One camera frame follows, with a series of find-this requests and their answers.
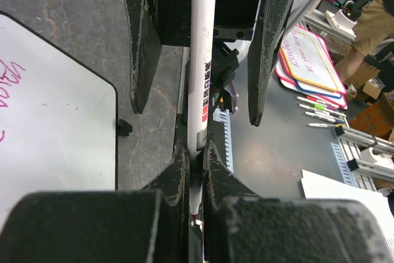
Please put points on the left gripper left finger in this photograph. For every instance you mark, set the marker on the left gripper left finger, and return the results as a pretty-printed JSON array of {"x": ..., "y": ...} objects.
[{"x": 147, "y": 225}]

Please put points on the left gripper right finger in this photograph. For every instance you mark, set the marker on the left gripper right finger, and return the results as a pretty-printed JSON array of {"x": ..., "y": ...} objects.
[{"x": 240, "y": 226}]

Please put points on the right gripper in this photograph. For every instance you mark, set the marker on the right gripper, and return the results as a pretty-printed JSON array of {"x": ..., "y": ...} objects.
[{"x": 175, "y": 22}]

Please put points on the white marker pen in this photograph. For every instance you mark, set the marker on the white marker pen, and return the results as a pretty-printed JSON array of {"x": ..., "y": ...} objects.
[{"x": 200, "y": 84}]

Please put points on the small whiteboard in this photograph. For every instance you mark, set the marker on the small whiteboard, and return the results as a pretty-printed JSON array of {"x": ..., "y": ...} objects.
[{"x": 59, "y": 120}]

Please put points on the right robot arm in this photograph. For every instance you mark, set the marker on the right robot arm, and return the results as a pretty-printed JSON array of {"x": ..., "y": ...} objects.
[{"x": 224, "y": 69}]

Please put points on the pink framed whiteboard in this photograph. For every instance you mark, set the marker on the pink framed whiteboard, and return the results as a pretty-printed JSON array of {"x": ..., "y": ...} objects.
[{"x": 282, "y": 74}]

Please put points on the yellow framed whiteboard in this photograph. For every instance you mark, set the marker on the yellow framed whiteboard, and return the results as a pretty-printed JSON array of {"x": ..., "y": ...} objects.
[{"x": 305, "y": 58}]

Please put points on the blue framed whiteboard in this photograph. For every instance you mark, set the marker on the blue framed whiteboard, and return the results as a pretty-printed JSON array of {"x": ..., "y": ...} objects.
[{"x": 311, "y": 89}]

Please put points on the white paper sheet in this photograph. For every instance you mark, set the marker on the white paper sheet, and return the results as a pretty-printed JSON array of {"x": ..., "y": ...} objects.
[{"x": 316, "y": 186}]

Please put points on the green capped marker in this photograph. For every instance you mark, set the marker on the green capped marker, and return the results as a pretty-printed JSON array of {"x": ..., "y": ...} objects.
[{"x": 315, "y": 104}]

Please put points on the yellow capped marker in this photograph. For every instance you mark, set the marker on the yellow capped marker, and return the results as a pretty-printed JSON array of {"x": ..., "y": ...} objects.
[{"x": 322, "y": 125}]

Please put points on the blue capped marker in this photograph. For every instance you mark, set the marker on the blue capped marker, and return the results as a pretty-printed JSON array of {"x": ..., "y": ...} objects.
[{"x": 324, "y": 118}]

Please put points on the purple capped marker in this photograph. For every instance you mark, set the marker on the purple capped marker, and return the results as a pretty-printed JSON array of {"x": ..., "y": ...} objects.
[{"x": 325, "y": 112}]

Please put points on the seated person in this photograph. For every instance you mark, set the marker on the seated person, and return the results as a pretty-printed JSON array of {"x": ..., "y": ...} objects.
[{"x": 373, "y": 26}]

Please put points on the cardboard box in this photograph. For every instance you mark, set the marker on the cardboard box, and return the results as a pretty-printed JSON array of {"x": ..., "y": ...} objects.
[{"x": 374, "y": 91}]

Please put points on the white cable duct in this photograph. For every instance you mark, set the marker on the white cable duct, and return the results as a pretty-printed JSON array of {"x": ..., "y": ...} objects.
[{"x": 223, "y": 117}]

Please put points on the outer aluminium frame rail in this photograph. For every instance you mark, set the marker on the outer aluminium frame rail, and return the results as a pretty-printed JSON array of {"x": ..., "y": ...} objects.
[{"x": 364, "y": 160}]

